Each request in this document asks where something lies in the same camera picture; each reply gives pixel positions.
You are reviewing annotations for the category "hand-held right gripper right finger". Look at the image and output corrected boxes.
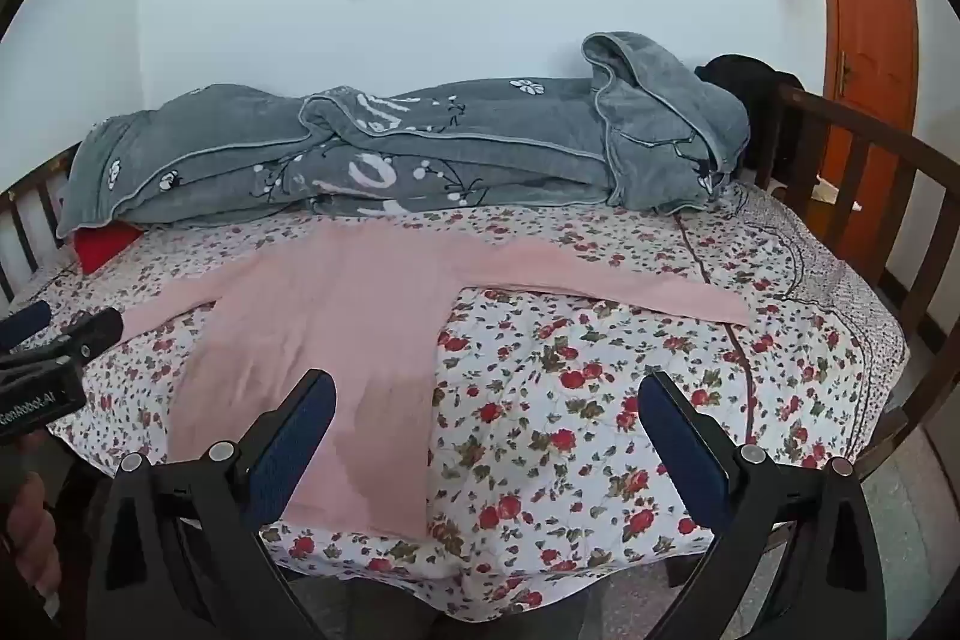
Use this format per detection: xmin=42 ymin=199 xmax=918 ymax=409
xmin=637 ymin=371 xmax=890 ymax=640

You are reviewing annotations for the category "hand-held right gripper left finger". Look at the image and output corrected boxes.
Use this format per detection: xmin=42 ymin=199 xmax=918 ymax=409
xmin=86 ymin=368 xmax=337 ymax=640

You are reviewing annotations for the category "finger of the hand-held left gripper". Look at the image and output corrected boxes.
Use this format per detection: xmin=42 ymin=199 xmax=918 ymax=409
xmin=0 ymin=308 xmax=125 ymax=380
xmin=0 ymin=301 xmax=52 ymax=352

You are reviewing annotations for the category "pink knit sweater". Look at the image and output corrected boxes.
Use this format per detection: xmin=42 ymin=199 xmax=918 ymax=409
xmin=120 ymin=225 xmax=755 ymax=540

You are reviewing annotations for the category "person's left hand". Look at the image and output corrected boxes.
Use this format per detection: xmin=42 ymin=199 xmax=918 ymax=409
xmin=4 ymin=471 xmax=62 ymax=620

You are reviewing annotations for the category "red cloth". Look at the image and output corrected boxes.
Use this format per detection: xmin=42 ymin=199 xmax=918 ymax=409
xmin=73 ymin=222 xmax=143 ymax=275

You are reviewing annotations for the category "floral quilted bed sheet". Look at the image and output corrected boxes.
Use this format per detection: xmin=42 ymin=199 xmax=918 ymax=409
xmin=11 ymin=182 xmax=912 ymax=611

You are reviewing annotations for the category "grey floral blanket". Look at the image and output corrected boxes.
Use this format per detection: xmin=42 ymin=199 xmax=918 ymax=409
xmin=56 ymin=31 xmax=751 ymax=238

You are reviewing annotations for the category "black garment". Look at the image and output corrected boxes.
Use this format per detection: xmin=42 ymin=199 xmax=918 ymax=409
xmin=694 ymin=53 xmax=803 ymax=184

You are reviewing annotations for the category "orange wooden door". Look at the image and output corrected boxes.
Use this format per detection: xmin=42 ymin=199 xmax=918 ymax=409
xmin=801 ymin=0 xmax=942 ymax=206

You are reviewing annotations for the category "dark wooden bed frame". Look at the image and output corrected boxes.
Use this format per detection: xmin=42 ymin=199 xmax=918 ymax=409
xmin=750 ymin=74 xmax=960 ymax=483

